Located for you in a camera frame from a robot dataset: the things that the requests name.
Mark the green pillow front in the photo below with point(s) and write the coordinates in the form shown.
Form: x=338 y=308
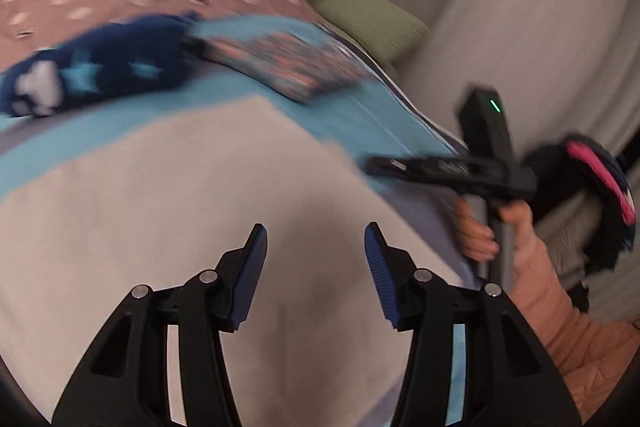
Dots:
x=387 y=32

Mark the peach jacket forearm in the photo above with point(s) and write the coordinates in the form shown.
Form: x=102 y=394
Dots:
x=591 y=357

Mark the grey curtain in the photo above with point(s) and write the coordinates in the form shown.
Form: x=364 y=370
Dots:
x=559 y=65

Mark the white t-shirt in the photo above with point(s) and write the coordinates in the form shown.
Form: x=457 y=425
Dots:
x=200 y=206

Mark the person right hand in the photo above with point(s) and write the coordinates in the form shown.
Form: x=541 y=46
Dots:
x=479 y=243

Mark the folded floral garment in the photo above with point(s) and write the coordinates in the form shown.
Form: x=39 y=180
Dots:
x=285 y=63

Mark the dark clothes pink trim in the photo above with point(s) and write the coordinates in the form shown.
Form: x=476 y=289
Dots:
x=583 y=210

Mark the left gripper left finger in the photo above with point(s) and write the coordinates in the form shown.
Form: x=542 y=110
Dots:
x=122 y=378

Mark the navy star fleece blanket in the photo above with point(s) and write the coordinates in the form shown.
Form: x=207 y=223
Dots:
x=149 y=53

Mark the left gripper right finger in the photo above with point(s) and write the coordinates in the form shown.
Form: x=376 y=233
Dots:
x=473 y=359

